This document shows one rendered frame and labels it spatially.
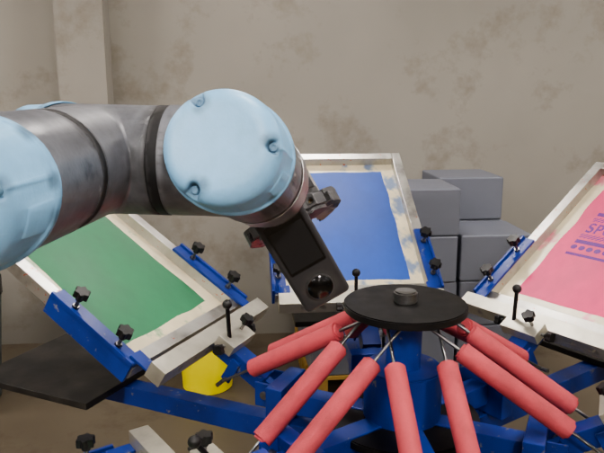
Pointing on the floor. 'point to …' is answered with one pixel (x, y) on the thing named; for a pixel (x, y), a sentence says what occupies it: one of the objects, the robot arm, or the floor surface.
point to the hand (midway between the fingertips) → (302, 226)
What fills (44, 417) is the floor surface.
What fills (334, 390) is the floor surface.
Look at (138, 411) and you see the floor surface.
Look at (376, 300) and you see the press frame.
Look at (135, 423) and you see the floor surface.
